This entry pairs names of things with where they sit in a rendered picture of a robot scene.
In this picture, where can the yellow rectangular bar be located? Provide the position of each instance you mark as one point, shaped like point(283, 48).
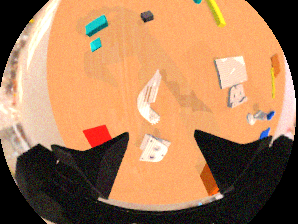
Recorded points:
point(216, 13)

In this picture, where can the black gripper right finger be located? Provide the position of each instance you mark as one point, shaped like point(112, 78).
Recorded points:
point(228, 159)

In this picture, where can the teal rectangular block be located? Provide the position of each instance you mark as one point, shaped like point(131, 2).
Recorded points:
point(98, 25)

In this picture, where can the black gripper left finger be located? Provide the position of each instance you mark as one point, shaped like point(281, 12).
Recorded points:
point(98, 165)

